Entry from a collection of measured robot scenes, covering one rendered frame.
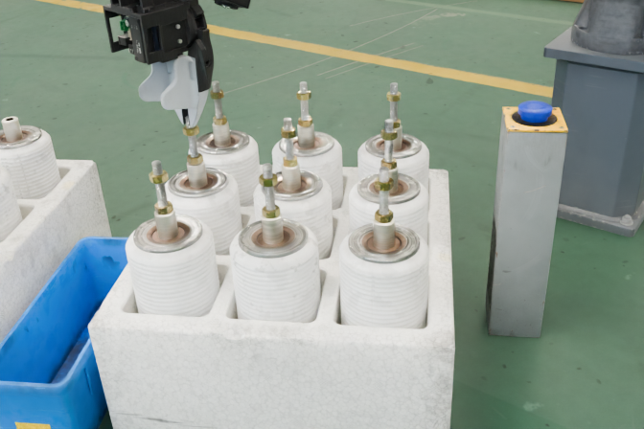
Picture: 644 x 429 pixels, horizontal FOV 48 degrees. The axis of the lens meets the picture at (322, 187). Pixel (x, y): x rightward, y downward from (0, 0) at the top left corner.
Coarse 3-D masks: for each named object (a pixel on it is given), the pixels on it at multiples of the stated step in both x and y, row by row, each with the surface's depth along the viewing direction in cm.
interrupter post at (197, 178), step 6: (204, 162) 88; (192, 168) 87; (198, 168) 88; (204, 168) 88; (192, 174) 88; (198, 174) 88; (204, 174) 89; (192, 180) 88; (198, 180) 88; (204, 180) 89; (192, 186) 89; (198, 186) 89
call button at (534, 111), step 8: (520, 104) 87; (528, 104) 87; (536, 104) 87; (544, 104) 87; (520, 112) 86; (528, 112) 86; (536, 112) 85; (544, 112) 85; (528, 120) 86; (536, 120) 86; (544, 120) 86
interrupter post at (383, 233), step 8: (376, 224) 74; (384, 224) 74; (392, 224) 74; (376, 232) 75; (384, 232) 74; (392, 232) 75; (376, 240) 75; (384, 240) 75; (392, 240) 75; (384, 248) 75
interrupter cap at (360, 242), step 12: (360, 228) 78; (372, 228) 78; (396, 228) 78; (408, 228) 78; (348, 240) 76; (360, 240) 76; (372, 240) 77; (396, 240) 76; (408, 240) 76; (360, 252) 74; (372, 252) 74; (384, 252) 75; (396, 252) 74; (408, 252) 74
